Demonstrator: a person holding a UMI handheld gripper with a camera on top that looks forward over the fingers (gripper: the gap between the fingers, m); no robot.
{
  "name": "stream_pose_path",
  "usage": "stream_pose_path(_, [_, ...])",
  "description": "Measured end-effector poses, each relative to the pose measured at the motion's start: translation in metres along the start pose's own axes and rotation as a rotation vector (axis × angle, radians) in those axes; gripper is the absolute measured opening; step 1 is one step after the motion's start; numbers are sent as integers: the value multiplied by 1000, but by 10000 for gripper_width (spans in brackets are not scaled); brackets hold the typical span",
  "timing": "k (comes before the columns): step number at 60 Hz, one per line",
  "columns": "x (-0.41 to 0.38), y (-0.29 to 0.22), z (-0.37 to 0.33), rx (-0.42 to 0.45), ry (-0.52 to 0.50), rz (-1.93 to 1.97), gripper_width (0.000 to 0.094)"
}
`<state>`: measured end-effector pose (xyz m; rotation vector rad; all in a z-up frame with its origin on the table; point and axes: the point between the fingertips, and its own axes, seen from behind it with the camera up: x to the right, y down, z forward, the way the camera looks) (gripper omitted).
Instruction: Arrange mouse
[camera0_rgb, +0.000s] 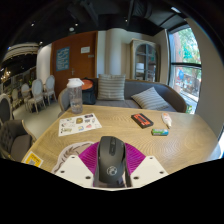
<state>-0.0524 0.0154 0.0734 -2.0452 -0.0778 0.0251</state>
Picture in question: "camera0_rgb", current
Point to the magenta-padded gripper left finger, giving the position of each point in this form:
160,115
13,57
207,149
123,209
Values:
76,168

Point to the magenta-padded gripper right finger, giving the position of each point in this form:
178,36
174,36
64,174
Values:
146,170

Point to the black computer mouse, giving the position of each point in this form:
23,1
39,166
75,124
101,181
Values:
111,156

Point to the small green pack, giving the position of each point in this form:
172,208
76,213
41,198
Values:
160,132

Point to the white sticker sheet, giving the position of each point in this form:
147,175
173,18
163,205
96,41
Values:
78,125

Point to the yellow card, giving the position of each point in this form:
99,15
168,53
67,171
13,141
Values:
32,159

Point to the black box with red print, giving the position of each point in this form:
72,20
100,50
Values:
142,120

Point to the white tube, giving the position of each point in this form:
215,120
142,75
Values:
166,120

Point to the grey tufted armchair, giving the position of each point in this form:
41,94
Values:
15,140
5,108

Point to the clear bottle with white lid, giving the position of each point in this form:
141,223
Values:
75,98

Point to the striped square cushion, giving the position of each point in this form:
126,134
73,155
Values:
150,99
111,87

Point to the black bag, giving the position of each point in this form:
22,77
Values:
89,96

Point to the grey sofa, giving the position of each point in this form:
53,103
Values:
166,93

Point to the orange round cushion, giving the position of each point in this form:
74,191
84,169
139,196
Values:
87,84

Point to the group of white chairs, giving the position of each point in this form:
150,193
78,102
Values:
36,91

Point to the brown wooden door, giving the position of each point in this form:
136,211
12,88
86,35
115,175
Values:
78,68

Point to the wooden glass-door cabinet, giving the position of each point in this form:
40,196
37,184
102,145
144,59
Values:
145,61

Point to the blue poster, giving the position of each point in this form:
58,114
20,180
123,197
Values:
62,59

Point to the black-framed window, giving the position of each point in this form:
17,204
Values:
185,66

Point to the white door sign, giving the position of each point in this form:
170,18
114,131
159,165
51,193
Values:
85,50

